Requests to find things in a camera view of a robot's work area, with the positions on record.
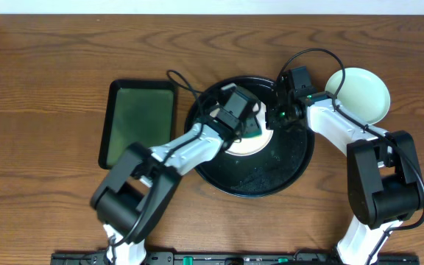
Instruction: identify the green yellow sponge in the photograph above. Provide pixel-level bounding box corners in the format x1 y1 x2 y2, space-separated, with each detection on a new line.
241 118 262 138

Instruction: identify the white pink plate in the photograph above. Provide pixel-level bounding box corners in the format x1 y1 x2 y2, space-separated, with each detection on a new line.
225 102 273 156

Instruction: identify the mint green plate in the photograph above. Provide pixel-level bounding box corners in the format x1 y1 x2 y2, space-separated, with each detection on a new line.
337 68 391 124

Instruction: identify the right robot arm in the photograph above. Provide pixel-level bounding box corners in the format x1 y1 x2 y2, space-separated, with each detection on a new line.
266 76 424 264

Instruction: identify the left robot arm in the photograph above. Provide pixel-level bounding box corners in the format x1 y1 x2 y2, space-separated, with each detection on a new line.
90 106 264 264

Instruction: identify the black round tray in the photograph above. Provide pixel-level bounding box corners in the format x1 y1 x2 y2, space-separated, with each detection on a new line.
194 76 315 197

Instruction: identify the black rectangular tray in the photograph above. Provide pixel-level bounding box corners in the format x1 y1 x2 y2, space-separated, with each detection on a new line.
98 79 177 169

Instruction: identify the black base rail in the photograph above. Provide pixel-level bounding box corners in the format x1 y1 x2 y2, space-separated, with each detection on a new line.
49 250 420 265

